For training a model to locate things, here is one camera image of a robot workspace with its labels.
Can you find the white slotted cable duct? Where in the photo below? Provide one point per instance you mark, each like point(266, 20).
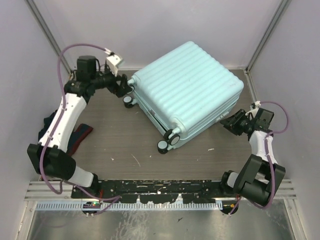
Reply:
point(93, 206)

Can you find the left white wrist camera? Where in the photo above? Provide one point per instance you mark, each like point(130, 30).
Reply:
point(113, 61)

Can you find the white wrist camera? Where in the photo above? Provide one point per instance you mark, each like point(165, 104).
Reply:
point(254, 107)
point(113, 61)

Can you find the navy garment with red trim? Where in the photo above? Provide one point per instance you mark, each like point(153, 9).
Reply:
point(76, 137)

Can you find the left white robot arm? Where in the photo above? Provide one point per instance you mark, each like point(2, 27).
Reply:
point(49, 156)

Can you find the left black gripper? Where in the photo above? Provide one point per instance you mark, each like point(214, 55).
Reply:
point(121, 90)

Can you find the aluminium frame rail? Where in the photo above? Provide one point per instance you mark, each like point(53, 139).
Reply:
point(39, 191)

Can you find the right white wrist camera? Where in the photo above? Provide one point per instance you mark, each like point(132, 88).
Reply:
point(254, 107)

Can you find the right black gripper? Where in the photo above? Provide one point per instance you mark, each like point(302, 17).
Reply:
point(231, 123)

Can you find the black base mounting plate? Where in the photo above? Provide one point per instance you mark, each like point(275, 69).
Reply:
point(155, 191)

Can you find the mint green suitcase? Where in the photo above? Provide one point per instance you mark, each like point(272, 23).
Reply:
point(183, 93)

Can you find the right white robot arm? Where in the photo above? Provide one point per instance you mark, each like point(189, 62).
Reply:
point(261, 176)

